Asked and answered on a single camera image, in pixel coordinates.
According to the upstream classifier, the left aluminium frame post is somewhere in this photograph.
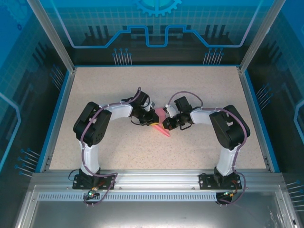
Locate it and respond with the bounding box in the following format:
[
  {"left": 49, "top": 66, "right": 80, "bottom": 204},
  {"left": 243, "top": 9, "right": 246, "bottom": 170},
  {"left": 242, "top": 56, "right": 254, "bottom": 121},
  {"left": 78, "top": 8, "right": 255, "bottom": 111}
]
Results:
[{"left": 26, "top": 0, "right": 77, "bottom": 73}]

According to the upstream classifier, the right aluminium frame post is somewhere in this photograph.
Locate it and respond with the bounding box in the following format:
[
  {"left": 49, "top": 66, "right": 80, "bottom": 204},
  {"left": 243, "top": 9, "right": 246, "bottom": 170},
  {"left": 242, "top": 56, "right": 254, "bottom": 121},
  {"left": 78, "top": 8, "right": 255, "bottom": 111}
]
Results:
[{"left": 238, "top": 0, "right": 285, "bottom": 74}]

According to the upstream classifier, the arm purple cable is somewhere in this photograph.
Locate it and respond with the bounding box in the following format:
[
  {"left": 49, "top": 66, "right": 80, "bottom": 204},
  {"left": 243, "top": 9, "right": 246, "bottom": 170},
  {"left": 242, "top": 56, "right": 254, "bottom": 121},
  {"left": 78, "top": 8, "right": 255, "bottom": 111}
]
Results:
[
  {"left": 166, "top": 91, "right": 248, "bottom": 206},
  {"left": 80, "top": 86, "right": 119, "bottom": 208}
]

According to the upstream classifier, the slotted metal cable duct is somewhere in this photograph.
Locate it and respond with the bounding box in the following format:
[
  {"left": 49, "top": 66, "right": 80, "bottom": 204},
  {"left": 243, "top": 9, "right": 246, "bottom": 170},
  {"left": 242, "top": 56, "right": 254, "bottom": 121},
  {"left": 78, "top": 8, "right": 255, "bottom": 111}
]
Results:
[{"left": 38, "top": 193, "right": 220, "bottom": 202}]

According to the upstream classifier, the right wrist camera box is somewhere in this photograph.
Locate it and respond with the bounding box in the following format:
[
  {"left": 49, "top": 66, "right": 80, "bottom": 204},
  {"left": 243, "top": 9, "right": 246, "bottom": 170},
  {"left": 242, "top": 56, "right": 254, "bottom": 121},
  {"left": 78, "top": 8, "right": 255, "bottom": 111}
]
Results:
[{"left": 163, "top": 104, "right": 177, "bottom": 117}]

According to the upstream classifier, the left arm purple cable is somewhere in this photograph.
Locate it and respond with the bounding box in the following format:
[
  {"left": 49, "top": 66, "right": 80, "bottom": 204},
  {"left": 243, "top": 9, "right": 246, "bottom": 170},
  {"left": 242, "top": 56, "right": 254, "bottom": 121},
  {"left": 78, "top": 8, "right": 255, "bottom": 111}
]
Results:
[{"left": 80, "top": 86, "right": 119, "bottom": 208}]

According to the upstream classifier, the steel cabinet tray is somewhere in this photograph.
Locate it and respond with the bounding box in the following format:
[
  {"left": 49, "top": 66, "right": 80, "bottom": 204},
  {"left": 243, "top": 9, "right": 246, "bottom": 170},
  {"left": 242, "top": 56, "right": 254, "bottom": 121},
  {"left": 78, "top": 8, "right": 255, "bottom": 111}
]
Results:
[{"left": 14, "top": 185, "right": 300, "bottom": 228}]

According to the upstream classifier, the aluminium frame post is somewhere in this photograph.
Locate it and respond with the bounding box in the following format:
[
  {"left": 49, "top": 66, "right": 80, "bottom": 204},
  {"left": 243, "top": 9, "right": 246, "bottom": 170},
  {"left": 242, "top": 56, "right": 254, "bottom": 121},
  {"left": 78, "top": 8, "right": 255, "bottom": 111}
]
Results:
[
  {"left": 238, "top": 0, "right": 285, "bottom": 74},
  {"left": 26, "top": 0, "right": 77, "bottom": 73}
]

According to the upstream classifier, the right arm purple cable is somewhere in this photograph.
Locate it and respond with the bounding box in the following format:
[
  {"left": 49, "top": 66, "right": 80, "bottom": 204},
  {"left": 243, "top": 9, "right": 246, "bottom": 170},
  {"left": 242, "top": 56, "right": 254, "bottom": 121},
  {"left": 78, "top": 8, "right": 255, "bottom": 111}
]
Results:
[{"left": 166, "top": 91, "right": 248, "bottom": 206}]

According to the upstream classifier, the blue printed side panel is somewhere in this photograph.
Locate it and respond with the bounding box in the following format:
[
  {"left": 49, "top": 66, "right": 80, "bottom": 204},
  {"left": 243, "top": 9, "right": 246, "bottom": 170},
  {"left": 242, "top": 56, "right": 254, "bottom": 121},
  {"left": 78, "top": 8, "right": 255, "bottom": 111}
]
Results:
[
  {"left": 244, "top": 0, "right": 304, "bottom": 228},
  {"left": 0, "top": 0, "right": 72, "bottom": 228}
]

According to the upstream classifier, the pink cloth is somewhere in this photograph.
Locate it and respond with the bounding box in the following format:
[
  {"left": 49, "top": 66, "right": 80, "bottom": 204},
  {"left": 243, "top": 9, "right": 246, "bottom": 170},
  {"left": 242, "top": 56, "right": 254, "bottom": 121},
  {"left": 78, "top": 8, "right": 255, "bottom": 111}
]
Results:
[{"left": 152, "top": 108, "right": 171, "bottom": 138}]

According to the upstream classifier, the thin black wire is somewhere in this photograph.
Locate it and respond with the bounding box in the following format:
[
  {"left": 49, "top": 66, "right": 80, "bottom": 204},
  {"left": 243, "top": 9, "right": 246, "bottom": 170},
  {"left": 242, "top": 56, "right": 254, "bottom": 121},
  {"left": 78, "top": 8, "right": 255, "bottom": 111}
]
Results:
[{"left": 68, "top": 169, "right": 80, "bottom": 183}]

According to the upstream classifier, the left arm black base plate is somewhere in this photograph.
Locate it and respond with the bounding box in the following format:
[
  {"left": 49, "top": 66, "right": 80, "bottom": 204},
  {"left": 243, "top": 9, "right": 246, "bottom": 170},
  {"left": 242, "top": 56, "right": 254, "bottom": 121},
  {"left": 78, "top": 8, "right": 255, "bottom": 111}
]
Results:
[{"left": 72, "top": 174, "right": 116, "bottom": 190}]

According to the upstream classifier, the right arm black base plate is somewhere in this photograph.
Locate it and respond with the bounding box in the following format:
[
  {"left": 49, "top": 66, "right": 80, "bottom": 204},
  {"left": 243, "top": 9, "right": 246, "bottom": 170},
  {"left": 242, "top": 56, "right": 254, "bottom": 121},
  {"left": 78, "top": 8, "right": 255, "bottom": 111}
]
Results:
[{"left": 199, "top": 173, "right": 242, "bottom": 190}]

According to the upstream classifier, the blue printed gear panel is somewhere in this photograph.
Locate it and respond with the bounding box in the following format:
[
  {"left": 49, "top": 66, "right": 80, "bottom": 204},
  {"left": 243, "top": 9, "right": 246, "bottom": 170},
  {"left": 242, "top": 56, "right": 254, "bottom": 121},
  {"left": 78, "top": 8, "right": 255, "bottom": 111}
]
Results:
[{"left": 28, "top": 0, "right": 277, "bottom": 67}]

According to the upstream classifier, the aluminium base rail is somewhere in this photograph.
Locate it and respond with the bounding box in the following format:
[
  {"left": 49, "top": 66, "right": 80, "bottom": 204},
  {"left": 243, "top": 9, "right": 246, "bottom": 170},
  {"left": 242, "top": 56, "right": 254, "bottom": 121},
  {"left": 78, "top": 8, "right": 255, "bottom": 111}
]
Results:
[{"left": 30, "top": 170, "right": 285, "bottom": 191}]

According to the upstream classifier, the aluminium table side rail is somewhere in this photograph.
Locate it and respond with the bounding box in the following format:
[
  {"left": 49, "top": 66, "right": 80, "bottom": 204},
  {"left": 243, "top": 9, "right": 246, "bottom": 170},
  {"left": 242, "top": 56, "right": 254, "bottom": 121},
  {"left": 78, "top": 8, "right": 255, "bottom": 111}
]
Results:
[
  {"left": 237, "top": 67, "right": 274, "bottom": 173},
  {"left": 39, "top": 68, "right": 77, "bottom": 173}
]

